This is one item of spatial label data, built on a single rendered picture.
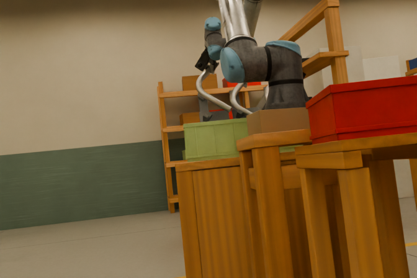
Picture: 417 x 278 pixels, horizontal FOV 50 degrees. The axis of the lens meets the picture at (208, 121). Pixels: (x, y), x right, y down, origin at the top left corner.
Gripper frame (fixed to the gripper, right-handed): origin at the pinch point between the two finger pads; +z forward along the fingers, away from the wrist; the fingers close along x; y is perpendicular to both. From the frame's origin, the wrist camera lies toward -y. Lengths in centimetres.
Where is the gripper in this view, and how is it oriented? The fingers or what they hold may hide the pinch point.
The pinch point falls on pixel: (208, 71)
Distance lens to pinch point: 235.1
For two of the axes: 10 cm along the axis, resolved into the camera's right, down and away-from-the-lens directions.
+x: -7.8, -5.5, 2.9
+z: -0.3, 5.0, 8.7
